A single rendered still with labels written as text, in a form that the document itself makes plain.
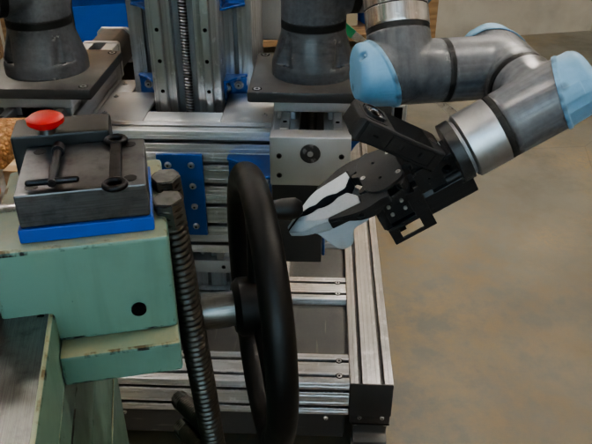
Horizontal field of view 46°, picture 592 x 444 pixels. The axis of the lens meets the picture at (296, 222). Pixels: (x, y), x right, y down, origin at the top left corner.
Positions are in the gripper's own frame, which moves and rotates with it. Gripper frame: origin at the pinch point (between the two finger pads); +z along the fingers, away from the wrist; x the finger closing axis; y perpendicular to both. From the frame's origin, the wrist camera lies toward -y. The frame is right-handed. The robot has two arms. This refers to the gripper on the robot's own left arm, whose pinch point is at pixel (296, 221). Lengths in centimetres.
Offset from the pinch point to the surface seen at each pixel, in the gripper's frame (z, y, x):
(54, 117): 9.6, -28.0, -8.9
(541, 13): -138, 195, 324
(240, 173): 0.1, -14.0, -7.8
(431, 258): -10, 113, 98
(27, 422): 16.1, -19.8, -31.2
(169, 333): 10.1, -11.8, -20.6
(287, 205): -0.5, -3.1, -0.8
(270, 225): -1.1, -13.1, -16.1
